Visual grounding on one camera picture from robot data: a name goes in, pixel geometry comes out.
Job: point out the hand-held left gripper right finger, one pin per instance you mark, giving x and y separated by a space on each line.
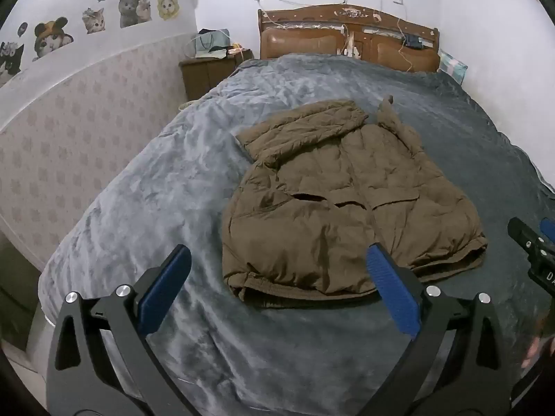
392 290

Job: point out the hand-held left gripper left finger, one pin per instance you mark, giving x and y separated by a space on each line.
167 281

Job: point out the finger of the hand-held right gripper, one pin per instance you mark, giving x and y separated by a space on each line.
527 236
548 229

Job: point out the brown puffer jacket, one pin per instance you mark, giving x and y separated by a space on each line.
347 199

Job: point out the person's right hand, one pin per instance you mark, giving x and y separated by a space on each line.
531 351

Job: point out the grey plush blanket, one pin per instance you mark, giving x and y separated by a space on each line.
151 190

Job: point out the plaid pillow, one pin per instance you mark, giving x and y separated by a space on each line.
452 66

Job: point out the brown wooden nightstand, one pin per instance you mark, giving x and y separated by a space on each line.
208 76

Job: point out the dark device on headboard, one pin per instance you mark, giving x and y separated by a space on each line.
414 42

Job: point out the teal paper bag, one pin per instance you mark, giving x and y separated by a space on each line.
211 42

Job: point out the wooden bed headboard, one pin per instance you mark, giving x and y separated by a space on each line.
312 43

